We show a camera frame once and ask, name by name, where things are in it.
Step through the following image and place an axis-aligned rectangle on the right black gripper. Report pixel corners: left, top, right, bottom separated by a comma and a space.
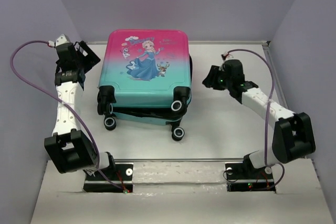
201, 65, 232, 91

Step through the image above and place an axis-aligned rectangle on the pink and teal suitcase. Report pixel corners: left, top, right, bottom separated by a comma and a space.
97, 29, 193, 141

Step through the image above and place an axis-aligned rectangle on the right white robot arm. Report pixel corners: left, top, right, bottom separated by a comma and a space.
202, 59, 316, 178

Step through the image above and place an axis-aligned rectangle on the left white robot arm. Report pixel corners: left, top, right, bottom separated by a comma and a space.
44, 34, 116, 179

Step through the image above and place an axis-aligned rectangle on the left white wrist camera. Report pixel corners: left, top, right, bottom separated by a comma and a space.
55, 34, 71, 48

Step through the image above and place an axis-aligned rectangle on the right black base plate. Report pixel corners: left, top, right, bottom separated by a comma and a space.
223, 163, 276, 192

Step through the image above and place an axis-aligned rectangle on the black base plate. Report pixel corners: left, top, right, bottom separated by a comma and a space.
83, 162, 134, 194
223, 163, 276, 192

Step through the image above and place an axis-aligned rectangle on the metal rail strip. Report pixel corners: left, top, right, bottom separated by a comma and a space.
115, 158, 243, 162

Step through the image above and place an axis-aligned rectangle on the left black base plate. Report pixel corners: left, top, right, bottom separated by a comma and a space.
83, 162, 134, 194

